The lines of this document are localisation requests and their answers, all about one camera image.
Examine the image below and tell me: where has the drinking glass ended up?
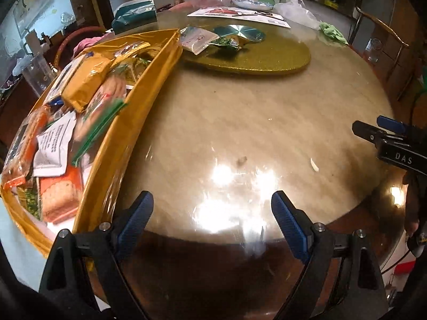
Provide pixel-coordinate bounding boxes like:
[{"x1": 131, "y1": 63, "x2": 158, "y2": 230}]
[{"x1": 365, "y1": 38, "x2": 383, "y2": 63}]

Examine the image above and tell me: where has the shiny teal round disc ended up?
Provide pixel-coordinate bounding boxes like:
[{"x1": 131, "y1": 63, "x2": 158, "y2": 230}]
[{"x1": 213, "y1": 24, "x2": 266, "y2": 45}]

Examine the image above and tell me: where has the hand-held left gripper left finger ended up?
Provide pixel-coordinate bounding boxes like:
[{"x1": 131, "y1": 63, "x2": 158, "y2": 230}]
[{"x1": 38, "y1": 191, "x2": 155, "y2": 320}]

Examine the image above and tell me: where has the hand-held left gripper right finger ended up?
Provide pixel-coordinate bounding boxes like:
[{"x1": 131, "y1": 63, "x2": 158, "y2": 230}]
[{"x1": 271, "y1": 191, "x2": 389, "y2": 320}]

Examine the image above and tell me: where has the round cracker packet green edge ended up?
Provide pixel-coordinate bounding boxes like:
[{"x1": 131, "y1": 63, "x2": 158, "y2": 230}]
[{"x1": 71, "y1": 74, "x2": 128, "y2": 166}]

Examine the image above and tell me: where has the green glass plate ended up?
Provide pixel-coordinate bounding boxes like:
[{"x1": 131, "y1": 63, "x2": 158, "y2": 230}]
[{"x1": 180, "y1": 28, "x2": 311, "y2": 75}]

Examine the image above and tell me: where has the framed picture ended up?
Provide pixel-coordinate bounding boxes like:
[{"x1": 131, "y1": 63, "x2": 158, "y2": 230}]
[{"x1": 13, "y1": 0, "x2": 54, "y2": 21}]

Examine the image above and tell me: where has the printed paper flyer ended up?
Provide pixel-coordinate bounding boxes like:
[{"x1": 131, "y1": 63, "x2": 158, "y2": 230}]
[{"x1": 187, "y1": 6, "x2": 291, "y2": 29}]

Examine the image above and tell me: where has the silver white foil packet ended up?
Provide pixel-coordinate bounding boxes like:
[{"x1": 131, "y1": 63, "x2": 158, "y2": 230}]
[{"x1": 179, "y1": 26, "x2": 220, "y2": 55}]

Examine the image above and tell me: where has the pink cloth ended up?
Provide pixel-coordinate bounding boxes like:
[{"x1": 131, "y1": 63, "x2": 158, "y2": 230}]
[{"x1": 73, "y1": 33, "x2": 111, "y2": 55}]

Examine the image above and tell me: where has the beige biscuit packet black label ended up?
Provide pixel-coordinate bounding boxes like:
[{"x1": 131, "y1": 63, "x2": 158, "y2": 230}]
[{"x1": 44, "y1": 54, "x2": 85, "y2": 106}]

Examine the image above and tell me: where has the large orange cracker packet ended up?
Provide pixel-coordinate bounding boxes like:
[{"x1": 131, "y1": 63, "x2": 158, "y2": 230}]
[{"x1": 38, "y1": 166, "x2": 85, "y2": 225}]

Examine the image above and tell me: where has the red round-back chair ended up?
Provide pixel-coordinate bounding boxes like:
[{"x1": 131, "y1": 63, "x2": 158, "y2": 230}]
[{"x1": 54, "y1": 26, "x2": 108, "y2": 71}]

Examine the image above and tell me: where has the green cloth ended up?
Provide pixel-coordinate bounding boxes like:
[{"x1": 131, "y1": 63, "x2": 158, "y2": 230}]
[{"x1": 318, "y1": 21, "x2": 350, "y2": 46}]

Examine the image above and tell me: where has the blue white bowl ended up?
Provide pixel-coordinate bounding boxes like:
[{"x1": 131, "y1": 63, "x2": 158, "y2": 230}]
[{"x1": 231, "y1": 0, "x2": 275, "y2": 11}]

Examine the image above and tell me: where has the clear plastic bag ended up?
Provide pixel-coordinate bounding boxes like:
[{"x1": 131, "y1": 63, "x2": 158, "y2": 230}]
[{"x1": 273, "y1": 0, "x2": 321, "y2": 31}]

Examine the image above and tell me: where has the person's right hand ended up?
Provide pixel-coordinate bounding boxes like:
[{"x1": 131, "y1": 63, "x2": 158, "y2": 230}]
[{"x1": 404, "y1": 175, "x2": 421, "y2": 236}]

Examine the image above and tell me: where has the clear plastic pitcher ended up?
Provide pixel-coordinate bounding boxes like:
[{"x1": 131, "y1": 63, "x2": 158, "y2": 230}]
[{"x1": 23, "y1": 54, "x2": 56, "y2": 91}]

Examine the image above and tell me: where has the wooden chair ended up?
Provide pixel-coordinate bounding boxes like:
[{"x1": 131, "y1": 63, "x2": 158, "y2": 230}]
[{"x1": 346, "y1": 6, "x2": 410, "y2": 101}]

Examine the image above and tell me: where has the teal tissue box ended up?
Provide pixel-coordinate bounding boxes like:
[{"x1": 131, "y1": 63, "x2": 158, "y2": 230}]
[{"x1": 111, "y1": 0, "x2": 158, "y2": 34}]

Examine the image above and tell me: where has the green pea packet yellow mark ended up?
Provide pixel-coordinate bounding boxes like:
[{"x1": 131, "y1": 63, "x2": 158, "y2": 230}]
[{"x1": 208, "y1": 34, "x2": 250, "y2": 51}]

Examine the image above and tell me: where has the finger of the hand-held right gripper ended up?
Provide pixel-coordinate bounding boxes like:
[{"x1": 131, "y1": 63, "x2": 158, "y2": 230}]
[
  {"x1": 376, "y1": 115, "x2": 408, "y2": 135},
  {"x1": 352, "y1": 120, "x2": 389, "y2": 149}
]

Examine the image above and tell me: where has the small orange biscuit packet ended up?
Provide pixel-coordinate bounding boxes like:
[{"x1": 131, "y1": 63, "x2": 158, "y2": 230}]
[{"x1": 1, "y1": 106, "x2": 48, "y2": 188}]

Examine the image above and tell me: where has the green yellow snack packet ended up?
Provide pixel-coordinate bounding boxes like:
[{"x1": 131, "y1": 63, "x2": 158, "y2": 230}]
[
  {"x1": 16, "y1": 186, "x2": 43, "y2": 221},
  {"x1": 125, "y1": 56, "x2": 151, "y2": 85}
]

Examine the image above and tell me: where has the white printed snack packet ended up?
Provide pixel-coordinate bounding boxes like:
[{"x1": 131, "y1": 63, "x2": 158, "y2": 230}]
[{"x1": 33, "y1": 111, "x2": 78, "y2": 178}]

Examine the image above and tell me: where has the yellow cardboard box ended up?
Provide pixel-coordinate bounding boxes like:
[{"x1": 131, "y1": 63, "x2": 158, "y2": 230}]
[{"x1": 0, "y1": 27, "x2": 183, "y2": 258}]

